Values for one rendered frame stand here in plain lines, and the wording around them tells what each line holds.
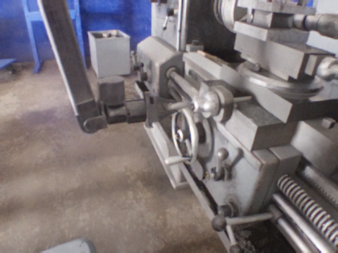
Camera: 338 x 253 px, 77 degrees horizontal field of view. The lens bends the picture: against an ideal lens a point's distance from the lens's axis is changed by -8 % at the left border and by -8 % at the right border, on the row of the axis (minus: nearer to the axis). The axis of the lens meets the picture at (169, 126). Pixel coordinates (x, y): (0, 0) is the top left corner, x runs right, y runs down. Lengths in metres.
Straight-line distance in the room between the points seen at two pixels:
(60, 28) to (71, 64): 0.08
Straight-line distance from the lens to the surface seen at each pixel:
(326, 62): 0.64
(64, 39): 0.54
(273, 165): 0.61
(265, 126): 0.58
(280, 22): 0.78
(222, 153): 0.59
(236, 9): 1.14
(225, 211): 0.72
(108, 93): 0.59
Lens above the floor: 1.14
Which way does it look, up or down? 32 degrees down
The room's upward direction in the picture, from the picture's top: 3 degrees clockwise
